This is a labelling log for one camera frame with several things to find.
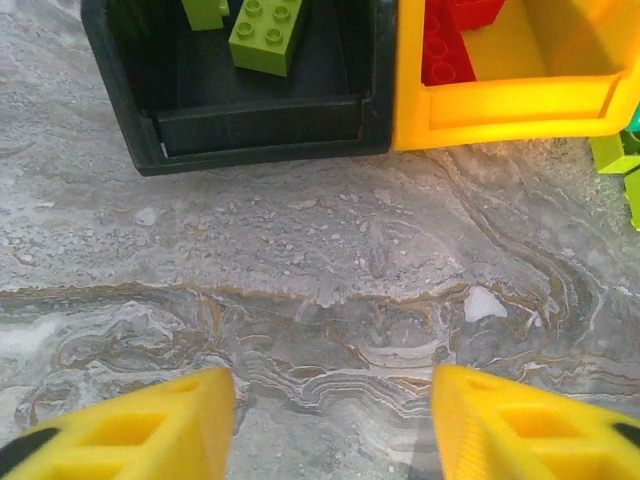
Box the black plastic bin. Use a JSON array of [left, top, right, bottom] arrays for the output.
[[79, 0, 399, 177]]

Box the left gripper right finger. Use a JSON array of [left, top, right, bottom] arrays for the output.
[[430, 363, 640, 480]]

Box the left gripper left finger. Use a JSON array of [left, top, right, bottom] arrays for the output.
[[0, 367, 236, 480]]

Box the lime green lego brick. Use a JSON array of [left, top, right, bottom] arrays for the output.
[[623, 168, 640, 234], [588, 130, 640, 176], [179, 0, 231, 32], [228, 0, 307, 77]]

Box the yellow plastic bin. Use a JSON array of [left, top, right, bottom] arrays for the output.
[[392, 0, 640, 151]]

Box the red lego brick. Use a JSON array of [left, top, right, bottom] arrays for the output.
[[420, 0, 479, 89], [452, 0, 506, 31]]

